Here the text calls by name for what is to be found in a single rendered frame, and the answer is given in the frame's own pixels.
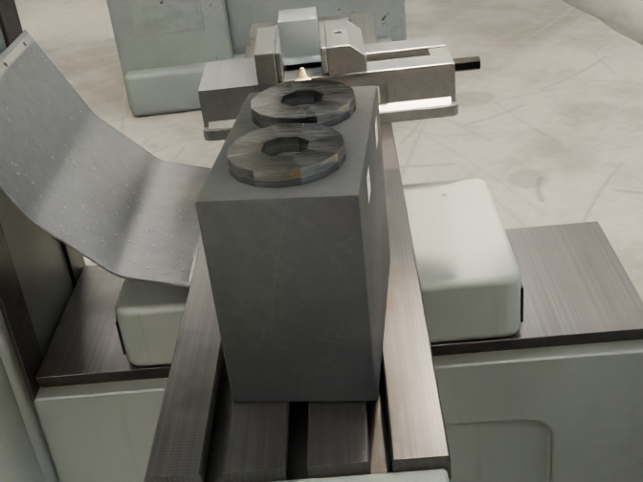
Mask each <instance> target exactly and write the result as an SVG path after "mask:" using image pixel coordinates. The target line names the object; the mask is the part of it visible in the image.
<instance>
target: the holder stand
mask: <svg viewBox="0 0 643 482"><path fill-rule="evenodd" d="M195 206H196V212H197V217H198V222H199V227H200V232H201V237H202V242H203V247H204V252H205V257H206V262H207V267H208V272H209V278H210V283H211V291H212V297H213V302H214V307H215V312H216V316H217V322H218V327H219V332H220V337H221V342H222V347H223V352H224V357H225V363H226V367H227V372H228V377H229V382H230V388H231V393H232V397H233V400H234V401H235V402H337V401H375V400H377V398H378V394H379V382H380V372H381V361H382V351H383V339H384V329H385V318H386V307H387V296H388V276H389V264H390V252H389V239H388V214H387V201H386V188H385V175H384V162H383V149H382V136H381V123H380V110H379V98H378V89H377V87H376V86H373V85H371V86H355V87H350V86H348V85H346V84H344V83H342V82H338V81H333V80H328V79H307V80H300V81H292V82H287V83H283V84H279V85H277V86H273V87H270V88H268V89H266V90H264V91H262V92H254V93H250V94H249V95H248V97H247V99H246V101H245V103H244V105H243V107H242V109H241V110H240V112H239V114H238V116H237V118H236V120H235V122H234V124H233V127H232V129H231V131H230V133H229V135H228V137H227V139H226V140H225V142H224V144H223V146H222V148H221V150H220V152H219V154H218V156H217V158H216V160H215V162H214V164H213V166H212V168H211V171H210V173H209V175H208V177H207V179H206V181H205V183H204V184H203V186H202V188H201V190H200V192H199V194H198V196H197V198H196V201H195Z"/></svg>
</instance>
